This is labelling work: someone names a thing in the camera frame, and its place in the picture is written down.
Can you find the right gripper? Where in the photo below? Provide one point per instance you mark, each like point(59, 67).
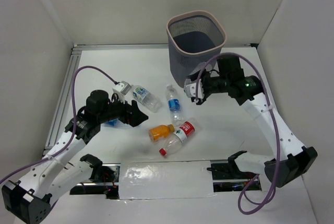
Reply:
point(193, 76)

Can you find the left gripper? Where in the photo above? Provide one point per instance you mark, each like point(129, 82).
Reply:
point(130, 115)

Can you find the red label water bottle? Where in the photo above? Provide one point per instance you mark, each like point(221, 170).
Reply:
point(177, 139)

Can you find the clear white cap bottle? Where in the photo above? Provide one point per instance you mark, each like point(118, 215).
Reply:
point(199, 67)

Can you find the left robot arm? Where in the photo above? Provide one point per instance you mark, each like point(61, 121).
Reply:
point(33, 196)

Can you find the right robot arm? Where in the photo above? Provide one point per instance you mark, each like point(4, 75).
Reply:
point(223, 74)

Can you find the grey mesh waste bin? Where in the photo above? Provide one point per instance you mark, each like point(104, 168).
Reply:
point(193, 38)

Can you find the crushed blue cap bottle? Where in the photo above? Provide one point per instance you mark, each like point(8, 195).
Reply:
point(117, 124)

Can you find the orange juice bottle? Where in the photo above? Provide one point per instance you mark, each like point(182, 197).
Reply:
point(160, 132)

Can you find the green white label bottle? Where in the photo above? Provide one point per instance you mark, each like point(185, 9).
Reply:
point(146, 98)

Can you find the blue label water bottle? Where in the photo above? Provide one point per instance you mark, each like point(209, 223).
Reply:
point(174, 105)

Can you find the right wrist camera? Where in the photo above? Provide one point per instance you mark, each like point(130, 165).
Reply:
point(192, 91)

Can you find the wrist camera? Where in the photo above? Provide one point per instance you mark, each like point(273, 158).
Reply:
point(192, 91)
point(120, 90)

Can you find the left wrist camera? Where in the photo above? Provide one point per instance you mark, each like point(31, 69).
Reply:
point(120, 90)

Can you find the aluminium frame rail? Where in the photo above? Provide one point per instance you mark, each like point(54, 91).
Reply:
point(226, 127)

